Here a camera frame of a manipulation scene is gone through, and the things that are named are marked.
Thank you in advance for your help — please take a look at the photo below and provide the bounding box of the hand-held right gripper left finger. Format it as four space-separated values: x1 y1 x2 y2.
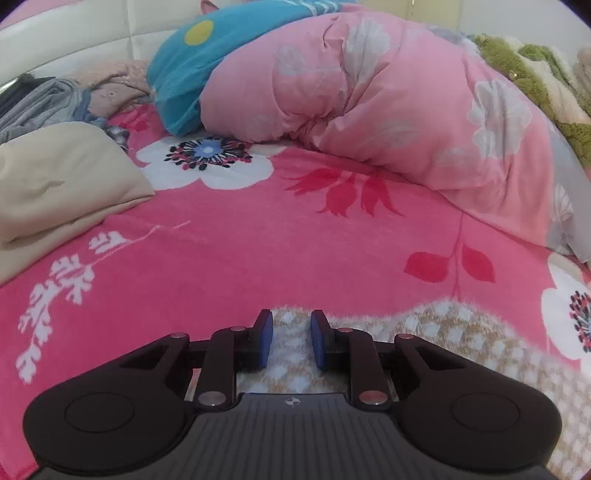
119 309 274 409

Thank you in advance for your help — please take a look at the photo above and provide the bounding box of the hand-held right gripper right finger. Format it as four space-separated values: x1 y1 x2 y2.
310 310 465 409

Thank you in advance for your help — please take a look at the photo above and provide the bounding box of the beige white houndstooth coat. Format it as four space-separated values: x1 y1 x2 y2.
233 299 591 480

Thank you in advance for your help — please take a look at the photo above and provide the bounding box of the grey clothes heap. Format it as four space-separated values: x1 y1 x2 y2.
0 76 112 144

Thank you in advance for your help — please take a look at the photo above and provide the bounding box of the pink floral bed sheet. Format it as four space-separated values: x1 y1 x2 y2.
0 104 591 480

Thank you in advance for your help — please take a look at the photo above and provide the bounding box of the pink grey floral quilt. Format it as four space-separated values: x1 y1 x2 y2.
199 11 591 259

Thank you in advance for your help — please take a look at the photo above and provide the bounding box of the cream folded cloth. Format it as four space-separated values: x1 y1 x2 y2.
0 122 155 284

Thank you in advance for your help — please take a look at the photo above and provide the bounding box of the blue cartoon pillow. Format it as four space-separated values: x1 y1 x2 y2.
148 0 361 137

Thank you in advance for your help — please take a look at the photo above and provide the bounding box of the pale pink garment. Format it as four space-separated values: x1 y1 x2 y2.
76 60 153 116

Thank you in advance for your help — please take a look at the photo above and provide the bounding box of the green white fleece blanket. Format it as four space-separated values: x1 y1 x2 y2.
471 32 591 160

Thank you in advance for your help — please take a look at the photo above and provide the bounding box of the pink white padded headboard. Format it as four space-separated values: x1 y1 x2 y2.
0 0 222 93

